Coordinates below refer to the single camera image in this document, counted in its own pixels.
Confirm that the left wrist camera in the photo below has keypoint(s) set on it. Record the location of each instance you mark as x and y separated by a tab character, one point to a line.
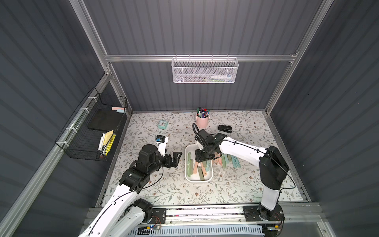
161	142

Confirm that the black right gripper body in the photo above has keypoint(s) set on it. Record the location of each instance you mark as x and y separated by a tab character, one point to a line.
204	150

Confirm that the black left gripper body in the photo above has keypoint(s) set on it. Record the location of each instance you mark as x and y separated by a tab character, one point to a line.
170	159

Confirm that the olive green fruit knife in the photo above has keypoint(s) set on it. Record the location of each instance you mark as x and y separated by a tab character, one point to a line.
201	175

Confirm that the black stapler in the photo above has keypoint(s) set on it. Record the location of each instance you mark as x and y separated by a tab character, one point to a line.
225	128

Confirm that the pink folding fruit knife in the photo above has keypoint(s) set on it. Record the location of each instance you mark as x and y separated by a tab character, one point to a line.
220	160

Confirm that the white oval storage box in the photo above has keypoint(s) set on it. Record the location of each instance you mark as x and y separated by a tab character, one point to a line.
207	166

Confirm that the pink pen cup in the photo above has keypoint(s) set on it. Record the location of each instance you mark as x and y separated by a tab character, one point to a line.
202	123

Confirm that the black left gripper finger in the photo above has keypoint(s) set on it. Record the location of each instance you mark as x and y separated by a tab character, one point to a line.
177	155
174	162

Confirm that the black notebook in basket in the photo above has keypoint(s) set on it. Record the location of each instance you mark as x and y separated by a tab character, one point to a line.
105	120

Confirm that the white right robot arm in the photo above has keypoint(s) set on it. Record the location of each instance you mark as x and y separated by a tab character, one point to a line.
272	166

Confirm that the black wire side basket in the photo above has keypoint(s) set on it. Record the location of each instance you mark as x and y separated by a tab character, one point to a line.
92	133

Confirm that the yellow notepad in basket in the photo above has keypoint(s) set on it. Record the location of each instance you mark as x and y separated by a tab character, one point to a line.
106	142

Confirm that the white wire wall basket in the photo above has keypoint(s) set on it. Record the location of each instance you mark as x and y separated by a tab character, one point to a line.
197	70

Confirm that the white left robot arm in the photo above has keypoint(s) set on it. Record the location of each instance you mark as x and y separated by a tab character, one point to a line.
125	211

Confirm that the small teal box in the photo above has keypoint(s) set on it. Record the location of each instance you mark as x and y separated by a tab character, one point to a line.
162	124

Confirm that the white tube in basket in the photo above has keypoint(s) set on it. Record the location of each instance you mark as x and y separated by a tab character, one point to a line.
222	78

